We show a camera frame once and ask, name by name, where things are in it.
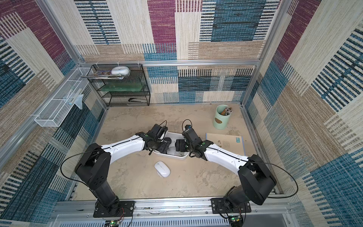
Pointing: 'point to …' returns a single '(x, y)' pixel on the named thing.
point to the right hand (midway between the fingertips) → (180, 142)
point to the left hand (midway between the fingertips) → (162, 144)
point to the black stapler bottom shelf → (133, 100)
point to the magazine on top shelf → (106, 74)
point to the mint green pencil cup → (220, 122)
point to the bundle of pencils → (227, 111)
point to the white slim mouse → (162, 169)
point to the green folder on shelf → (121, 86)
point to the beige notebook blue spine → (233, 143)
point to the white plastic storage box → (171, 152)
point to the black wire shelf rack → (120, 99)
